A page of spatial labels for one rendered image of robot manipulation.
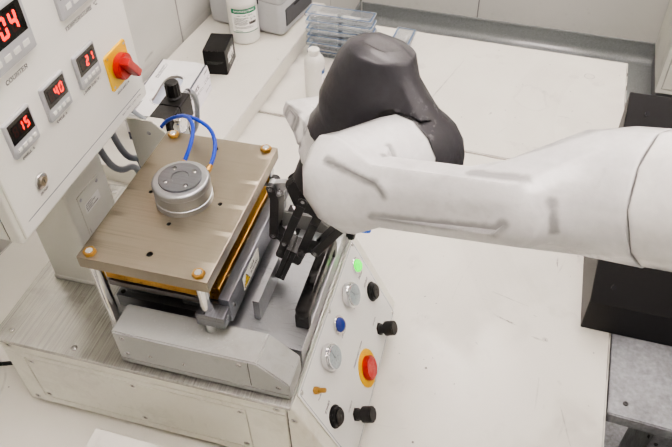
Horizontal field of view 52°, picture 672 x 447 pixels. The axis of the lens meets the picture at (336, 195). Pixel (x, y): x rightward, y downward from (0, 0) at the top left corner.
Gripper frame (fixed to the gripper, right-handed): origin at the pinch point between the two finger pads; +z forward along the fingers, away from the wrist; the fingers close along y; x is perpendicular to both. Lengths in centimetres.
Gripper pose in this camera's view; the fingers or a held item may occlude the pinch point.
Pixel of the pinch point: (288, 257)
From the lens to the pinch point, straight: 97.8
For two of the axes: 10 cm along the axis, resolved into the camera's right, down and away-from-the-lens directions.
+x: 2.6, -6.6, 7.0
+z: -3.1, 6.3, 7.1
